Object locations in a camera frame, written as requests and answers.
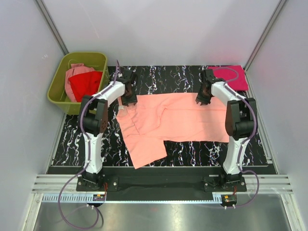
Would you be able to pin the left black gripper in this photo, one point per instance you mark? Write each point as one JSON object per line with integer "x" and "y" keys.
{"x": 133, "y": 99}

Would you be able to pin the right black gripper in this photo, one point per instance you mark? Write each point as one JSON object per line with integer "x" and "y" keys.
{"x": 199, "y": 98}

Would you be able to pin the salmon pink t shirt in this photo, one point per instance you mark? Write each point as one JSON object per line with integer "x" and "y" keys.
{"x": 168, "y": 117}

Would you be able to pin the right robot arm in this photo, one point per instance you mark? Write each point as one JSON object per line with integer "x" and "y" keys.
{"x": 240, "y": 124}

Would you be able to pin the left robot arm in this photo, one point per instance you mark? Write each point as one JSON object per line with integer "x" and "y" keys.
{"x": 93, "y": 121}

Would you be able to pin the folded magenta t shirt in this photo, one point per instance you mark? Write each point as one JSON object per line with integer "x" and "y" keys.
{"x": 234, "y": 75}

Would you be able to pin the red t shirt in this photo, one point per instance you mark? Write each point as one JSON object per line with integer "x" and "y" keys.
{"x": 85, "y": 84}

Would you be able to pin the dusty pink t shirt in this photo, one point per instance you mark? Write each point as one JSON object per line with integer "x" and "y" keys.
{"x": 75, "y": 69}

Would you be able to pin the olive green plastic bin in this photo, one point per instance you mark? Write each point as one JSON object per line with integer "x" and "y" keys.
{"x": 57, "y": 94}

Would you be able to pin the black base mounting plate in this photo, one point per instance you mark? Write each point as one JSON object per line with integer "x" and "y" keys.
{"x": 157, "y": 184}

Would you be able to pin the aluminium frame rail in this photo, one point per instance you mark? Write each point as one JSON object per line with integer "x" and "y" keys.
{"x": 63, "y": 188}

